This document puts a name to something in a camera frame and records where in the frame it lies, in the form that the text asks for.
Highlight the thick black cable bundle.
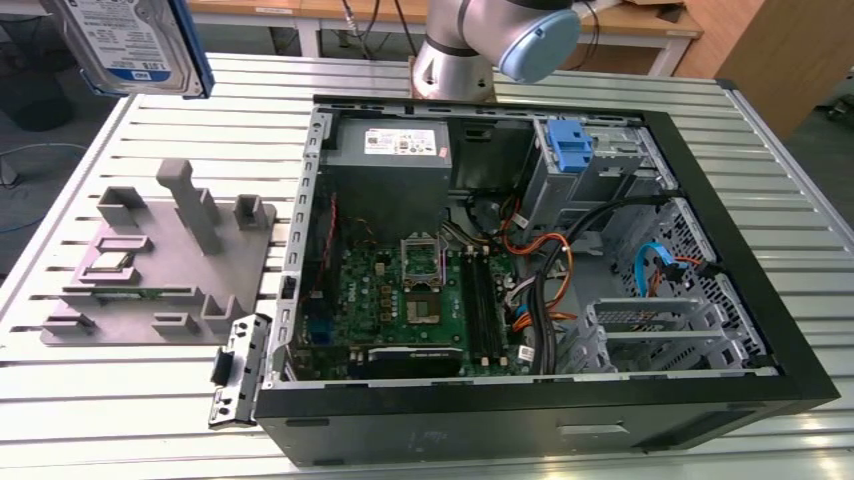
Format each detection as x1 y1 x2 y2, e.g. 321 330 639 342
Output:
532 197 668 374

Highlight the wire locking lever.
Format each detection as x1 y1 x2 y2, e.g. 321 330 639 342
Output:
433 238 448 296

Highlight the black RAM slot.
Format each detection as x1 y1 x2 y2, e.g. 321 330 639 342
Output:
461 248 485 365
480 248 502 365
469 248 494 365

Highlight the orange power wire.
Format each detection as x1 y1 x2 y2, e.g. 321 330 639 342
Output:
652 254 728 301

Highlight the silver CPU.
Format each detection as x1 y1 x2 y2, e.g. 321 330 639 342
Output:
89 255 138 276

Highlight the metal socket cover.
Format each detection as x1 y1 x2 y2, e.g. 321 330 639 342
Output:
397 238 446 294

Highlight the metal card retention bracket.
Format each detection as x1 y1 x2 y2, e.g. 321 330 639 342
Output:
206 312 274 431

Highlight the green RAM stick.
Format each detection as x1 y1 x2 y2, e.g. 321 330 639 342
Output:
91 291 165 304

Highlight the blue plastic drive latch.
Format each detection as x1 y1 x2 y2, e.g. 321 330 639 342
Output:
545 118 593 174

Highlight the wooden cabinet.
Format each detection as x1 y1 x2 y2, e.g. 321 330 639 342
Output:
716 0 854 144

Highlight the metal optical drive cage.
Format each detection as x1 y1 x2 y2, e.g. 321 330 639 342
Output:
522 114 675 231

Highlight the black graphics card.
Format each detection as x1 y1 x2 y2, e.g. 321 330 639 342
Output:
345 344 465 379

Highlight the grey parts rack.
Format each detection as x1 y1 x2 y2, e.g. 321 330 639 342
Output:
38 159 278 347

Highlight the wooden top desk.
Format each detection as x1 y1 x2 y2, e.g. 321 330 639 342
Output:
185 0 705 76

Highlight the black open PC case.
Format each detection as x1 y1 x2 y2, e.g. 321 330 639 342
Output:
254 93 840 469

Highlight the hard disk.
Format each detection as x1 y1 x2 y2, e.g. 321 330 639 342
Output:
49 0 216 100

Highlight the metal disk bay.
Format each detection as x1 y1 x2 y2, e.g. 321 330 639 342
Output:
576 297 768 374

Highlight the black office chair base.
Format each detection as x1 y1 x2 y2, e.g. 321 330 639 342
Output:
816 74 854 121

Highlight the green motherboard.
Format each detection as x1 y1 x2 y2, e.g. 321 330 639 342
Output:
292 244 534 379

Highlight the grey power supply unit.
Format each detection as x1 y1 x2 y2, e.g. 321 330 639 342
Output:
318 117 454 246

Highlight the CPU socket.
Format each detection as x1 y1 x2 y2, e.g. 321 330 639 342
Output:
405 292 445 324

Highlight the red orange wire bundle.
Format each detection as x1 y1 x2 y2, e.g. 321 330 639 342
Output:
500 230 580 334

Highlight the blue data wire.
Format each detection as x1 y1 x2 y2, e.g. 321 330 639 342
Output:
636 241 675 301

